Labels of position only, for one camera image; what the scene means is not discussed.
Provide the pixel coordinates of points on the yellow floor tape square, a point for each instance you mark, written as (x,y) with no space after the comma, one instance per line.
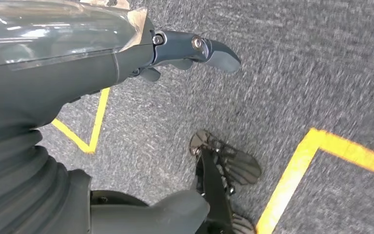
(98,122)
(287,181)

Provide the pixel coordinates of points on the black ribbed left robot foot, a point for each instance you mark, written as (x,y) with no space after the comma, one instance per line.
(212,181)

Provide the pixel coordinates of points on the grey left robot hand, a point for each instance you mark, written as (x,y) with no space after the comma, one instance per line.
(45,80)

